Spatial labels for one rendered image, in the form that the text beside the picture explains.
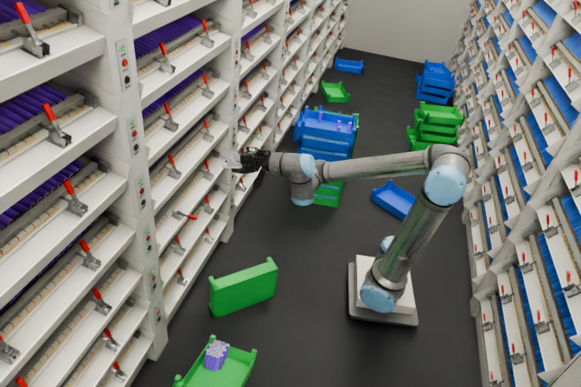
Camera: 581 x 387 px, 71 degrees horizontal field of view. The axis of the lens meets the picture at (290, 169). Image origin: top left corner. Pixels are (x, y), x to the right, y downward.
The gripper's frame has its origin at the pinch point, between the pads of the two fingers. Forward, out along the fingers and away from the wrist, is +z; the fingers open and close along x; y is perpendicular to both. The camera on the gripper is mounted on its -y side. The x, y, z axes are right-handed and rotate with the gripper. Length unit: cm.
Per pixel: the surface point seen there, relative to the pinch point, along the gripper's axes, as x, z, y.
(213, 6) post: -16, 0, 59
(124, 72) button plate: 50, -8, 57
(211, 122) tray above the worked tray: -11.6, 9.5, 13.7
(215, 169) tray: -6.8, 10.0, -7.3
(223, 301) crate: 26, 2, -54
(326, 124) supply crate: -82, -23, -21
